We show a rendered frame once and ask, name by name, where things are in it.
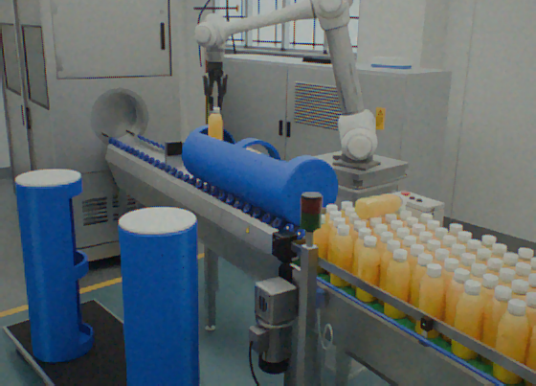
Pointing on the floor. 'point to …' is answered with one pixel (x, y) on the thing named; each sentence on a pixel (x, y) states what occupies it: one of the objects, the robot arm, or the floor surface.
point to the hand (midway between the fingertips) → (215, 103)
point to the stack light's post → (306, 314)
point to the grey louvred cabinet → (436, 121)
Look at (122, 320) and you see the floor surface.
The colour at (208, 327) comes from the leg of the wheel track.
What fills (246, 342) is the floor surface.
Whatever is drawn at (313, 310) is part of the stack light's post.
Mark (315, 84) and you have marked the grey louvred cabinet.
